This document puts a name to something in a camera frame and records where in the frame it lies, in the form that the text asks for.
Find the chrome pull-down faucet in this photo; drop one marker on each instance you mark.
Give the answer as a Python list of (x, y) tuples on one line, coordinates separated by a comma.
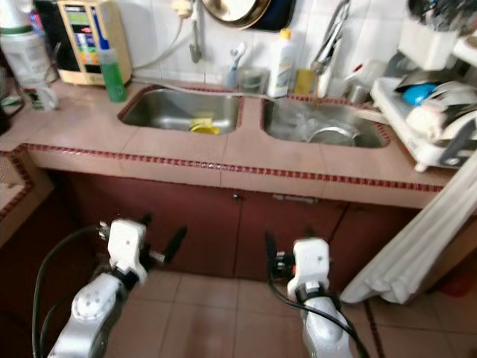
[(332, 45)]

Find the white bottle yellow cap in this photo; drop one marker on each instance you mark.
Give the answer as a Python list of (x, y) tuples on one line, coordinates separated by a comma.
[(282, 71)]

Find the green plastic bottle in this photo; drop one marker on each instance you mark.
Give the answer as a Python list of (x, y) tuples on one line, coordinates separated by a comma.
[(114, 82)]

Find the small steel cup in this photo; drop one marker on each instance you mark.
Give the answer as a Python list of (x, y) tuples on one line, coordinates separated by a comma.
[(360, 94)]

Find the clear plastic toothbrush cup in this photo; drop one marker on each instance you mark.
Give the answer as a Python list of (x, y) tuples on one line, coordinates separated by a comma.
[(232, 80)]

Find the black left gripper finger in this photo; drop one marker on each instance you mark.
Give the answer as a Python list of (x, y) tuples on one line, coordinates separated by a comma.
[(145, 219), (175, 245)]

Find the blue plastic bowl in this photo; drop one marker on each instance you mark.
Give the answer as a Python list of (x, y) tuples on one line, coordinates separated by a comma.
[(417, 95)]

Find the steel mixing bowl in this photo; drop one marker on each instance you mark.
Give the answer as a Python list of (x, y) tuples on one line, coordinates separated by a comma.
[(417, 77)]

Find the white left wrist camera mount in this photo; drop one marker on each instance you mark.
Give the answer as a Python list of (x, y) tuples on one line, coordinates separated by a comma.
[(127, 245)]

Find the beige water ionizer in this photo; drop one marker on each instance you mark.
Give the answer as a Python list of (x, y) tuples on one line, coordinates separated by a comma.
[(78, 60)]

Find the white utensil holder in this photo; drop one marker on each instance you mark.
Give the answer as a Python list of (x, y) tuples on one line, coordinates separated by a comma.
[(428, 45)]

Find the white dish rack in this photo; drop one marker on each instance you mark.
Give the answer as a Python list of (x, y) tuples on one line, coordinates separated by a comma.
[(421, 153)]

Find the clear plastic bag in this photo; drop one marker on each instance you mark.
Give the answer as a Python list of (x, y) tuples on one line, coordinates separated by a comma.
[(298, 119)]

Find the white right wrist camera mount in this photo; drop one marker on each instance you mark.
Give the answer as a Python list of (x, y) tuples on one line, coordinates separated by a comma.
[(311, 265)]

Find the steel wok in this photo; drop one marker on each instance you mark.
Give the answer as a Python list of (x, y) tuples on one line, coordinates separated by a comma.
[(231, 11)]

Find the white wall valve fitting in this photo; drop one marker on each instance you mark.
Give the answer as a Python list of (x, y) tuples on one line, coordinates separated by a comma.
[(182, 9)]

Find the dark blue pan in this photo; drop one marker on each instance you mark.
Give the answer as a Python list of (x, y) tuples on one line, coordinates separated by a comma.
[(283, 19)]

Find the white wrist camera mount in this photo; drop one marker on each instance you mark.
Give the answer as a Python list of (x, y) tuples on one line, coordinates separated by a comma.
[(127, 245), (311, 265)]

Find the white printed mug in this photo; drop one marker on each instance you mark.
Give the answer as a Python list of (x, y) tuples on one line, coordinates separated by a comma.
[(45, 97)]

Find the dark red cabinet door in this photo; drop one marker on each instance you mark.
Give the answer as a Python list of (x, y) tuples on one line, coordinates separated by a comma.
[(250, 231), (365, 231), (209, 231)]

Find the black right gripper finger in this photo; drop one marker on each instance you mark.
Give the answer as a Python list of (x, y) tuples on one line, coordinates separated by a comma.
[(271, 257), (308, 233)]

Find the white ceramic pitcher mug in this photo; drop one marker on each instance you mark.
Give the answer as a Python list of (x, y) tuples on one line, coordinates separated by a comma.
[(428, 121)]

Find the blue white toothbrush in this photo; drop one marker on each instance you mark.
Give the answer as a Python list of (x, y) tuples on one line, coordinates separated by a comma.
[(238, 52)]

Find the white jar green band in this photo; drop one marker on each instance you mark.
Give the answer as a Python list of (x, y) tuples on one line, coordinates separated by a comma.
[(22, 56)]

